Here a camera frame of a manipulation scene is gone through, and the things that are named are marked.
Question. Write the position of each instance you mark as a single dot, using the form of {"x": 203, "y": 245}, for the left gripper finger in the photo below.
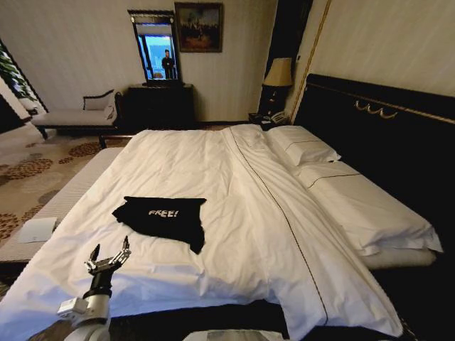
{"x": 94, "y": 256}
{"x": 123, "y": 253}

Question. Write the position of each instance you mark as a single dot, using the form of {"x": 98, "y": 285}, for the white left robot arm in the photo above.
{"x": 95, "y": 307}

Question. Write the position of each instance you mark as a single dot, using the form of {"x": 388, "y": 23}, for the white striped bed bench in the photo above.
{"x": 74, "y": 188}

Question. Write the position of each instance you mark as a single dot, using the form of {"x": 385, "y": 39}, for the dark bed runner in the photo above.
{"x": 199, "y": 319}

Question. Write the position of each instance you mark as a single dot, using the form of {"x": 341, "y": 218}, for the black T-shirt FREE print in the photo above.
{"x": 161, "y": 223}

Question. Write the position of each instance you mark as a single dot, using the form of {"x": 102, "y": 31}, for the white paper sheet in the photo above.
{"x": 37, "y": 230}

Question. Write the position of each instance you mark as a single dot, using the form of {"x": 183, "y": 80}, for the white duvet with dark piping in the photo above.
{"x": 220, "y": 170}

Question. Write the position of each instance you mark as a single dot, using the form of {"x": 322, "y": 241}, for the pale chaise longue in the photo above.
{"x": 71, "y": 117}

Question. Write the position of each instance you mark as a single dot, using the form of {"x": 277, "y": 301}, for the dark wooden dresser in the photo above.
{"x": 160, "y": 106}

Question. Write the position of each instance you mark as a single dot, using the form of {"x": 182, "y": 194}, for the green leafy plant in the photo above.
{"x": 12, "y": 74}

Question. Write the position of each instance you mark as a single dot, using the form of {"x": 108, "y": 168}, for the dark framed mirror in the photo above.
{"x": 158, "y": 53}

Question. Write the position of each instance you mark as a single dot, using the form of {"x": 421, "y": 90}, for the white telephone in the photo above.
{"x": 278, "y": 117}

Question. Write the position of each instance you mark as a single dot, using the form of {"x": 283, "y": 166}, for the small white pillow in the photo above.
{"x": 304, "y": 146}

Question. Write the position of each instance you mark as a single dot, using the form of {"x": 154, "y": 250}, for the table lamp beige shade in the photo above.
{"x": 279, "y": 72}

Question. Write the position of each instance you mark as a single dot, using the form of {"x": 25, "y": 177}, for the framed painting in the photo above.
{"x": 198, "y": 26}

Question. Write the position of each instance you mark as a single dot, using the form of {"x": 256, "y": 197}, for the large white pillow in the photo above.
{"x": 359, "y": 206}

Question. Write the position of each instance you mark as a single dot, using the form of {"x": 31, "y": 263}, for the dark curtain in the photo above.
{"x": 286, "y": 32}

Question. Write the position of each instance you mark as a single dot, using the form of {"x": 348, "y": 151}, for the white mattress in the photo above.
{"x": 398, "y": 258}

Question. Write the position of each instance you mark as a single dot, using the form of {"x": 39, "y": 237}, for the dark headboard with gold trim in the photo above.
{"x": 377, "y": 138}

